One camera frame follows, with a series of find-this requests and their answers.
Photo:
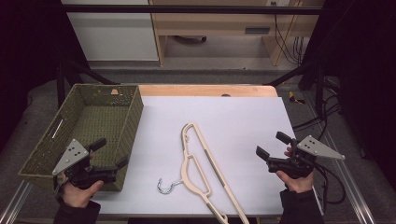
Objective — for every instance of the white cabinet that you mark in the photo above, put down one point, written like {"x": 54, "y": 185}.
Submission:
{"x": 115, "y": 34}

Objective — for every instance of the dark curved object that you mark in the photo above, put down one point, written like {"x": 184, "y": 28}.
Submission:
{"x": 190, "y": 39}

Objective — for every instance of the black metal stand leg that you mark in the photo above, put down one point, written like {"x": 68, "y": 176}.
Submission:
{"x": 60, "y": 84}
{"x": 319, "y": 90}

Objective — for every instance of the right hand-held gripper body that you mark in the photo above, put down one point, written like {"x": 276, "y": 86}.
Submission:
{"x": 317, "y": 148}

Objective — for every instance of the black metal frame bar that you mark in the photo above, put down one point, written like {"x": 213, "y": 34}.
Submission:
{"x": 186, "y": 9}

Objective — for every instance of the light wooden desk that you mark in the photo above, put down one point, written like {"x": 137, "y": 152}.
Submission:
{"x": 218, "y": 23}

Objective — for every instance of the green woven basket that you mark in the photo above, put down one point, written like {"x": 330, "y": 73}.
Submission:
{"x": 93, "y": 119}

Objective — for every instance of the cream plastic clothes hanger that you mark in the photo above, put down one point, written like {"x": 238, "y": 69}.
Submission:
{"x": 230, "y": 193}

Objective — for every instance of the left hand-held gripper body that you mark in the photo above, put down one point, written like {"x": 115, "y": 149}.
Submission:
{"x": 70, "y": 155}

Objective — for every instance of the person's right hand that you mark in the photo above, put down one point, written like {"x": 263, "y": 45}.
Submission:
{"x": 297, "y": 185}

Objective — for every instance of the aluminium rail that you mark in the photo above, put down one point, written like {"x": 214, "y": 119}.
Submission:
{"x": 14, "y": 202}
{"x": 348, "y": 177}

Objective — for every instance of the person's left hand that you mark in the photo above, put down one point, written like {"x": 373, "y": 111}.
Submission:
{"x": 79, "y": 196}

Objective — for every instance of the white table sheet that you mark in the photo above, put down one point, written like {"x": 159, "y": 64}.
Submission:
{"x": 243, "y": 118}

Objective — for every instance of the yellow and black tool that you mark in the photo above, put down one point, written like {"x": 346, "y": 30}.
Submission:
{"x": 294, "y": 99}

